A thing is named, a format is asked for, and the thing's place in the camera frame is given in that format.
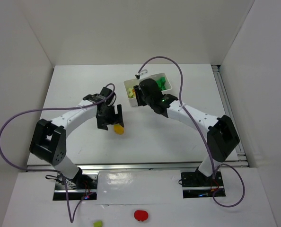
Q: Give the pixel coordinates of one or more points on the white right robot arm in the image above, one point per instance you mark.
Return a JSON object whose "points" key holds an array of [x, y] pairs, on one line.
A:
{"points": [[219, 134]]}

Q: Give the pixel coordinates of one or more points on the white divided container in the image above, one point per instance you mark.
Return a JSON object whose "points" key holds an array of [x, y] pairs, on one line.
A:
{"points": [[144, 75]]}

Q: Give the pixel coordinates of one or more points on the light green square lego studs-up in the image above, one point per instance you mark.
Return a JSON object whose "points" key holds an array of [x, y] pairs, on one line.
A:
{"points": [[131, 93]]}

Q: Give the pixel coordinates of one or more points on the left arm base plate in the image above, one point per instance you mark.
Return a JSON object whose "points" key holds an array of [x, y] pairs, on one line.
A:
{"points": [[88, 189]]}

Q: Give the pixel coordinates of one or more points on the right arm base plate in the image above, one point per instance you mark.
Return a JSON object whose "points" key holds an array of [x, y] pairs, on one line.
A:
{"points": [[196, 186]]}

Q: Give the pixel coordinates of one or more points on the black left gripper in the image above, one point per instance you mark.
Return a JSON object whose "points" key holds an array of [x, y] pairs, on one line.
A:
{"points": [[109, 118]]}

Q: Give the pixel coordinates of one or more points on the aluminium rail front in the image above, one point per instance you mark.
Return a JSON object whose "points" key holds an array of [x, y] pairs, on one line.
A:
{"points": [[148, 166]]}

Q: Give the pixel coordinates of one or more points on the dark green lego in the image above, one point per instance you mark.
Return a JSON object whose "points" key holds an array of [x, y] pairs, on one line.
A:
{"points": [[161, 82]]}

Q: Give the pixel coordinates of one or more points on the aluminium rail right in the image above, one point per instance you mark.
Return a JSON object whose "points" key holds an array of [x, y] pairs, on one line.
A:
{"points": [[227, 107]]}

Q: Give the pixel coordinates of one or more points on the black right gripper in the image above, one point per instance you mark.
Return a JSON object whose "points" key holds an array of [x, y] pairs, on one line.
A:
{"points": [[139, 95]]}

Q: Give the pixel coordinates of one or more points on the red round lego piece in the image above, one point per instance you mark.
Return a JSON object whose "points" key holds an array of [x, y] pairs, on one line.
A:
{"points": [[141, 215]]}

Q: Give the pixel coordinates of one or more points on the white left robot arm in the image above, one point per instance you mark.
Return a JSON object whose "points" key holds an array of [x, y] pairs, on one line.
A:
{"points": [[49, 139]]}

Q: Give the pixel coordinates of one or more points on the aluminium rail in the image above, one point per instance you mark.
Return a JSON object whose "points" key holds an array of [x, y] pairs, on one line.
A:
{"points": [[148, 166], [227, 107]]}

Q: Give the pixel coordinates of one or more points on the yellow oval lego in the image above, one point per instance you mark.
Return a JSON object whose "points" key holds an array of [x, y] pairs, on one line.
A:
{"points": [[118, 129]]}

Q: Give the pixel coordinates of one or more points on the light green lego on ledge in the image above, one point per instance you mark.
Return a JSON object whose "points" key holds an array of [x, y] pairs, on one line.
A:
{"points": [[98, 224]]}

